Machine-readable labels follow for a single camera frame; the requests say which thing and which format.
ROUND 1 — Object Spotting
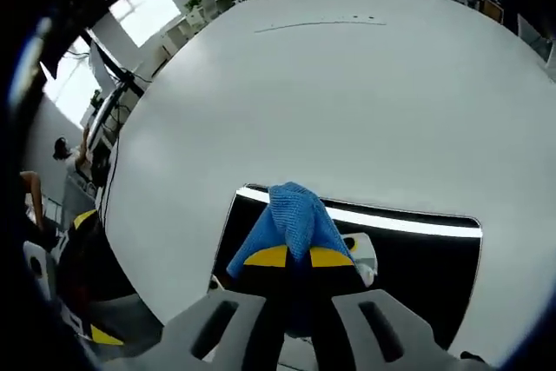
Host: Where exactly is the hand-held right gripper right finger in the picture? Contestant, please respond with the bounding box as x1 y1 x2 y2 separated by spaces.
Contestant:
309 245 494 371

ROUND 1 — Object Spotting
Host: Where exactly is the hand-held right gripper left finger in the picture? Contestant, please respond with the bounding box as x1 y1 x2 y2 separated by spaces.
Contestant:
161 244 288 371

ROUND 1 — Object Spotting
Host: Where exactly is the blue cleaning cloth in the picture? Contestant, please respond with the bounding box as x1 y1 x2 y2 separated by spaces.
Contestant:
225 181 358 279

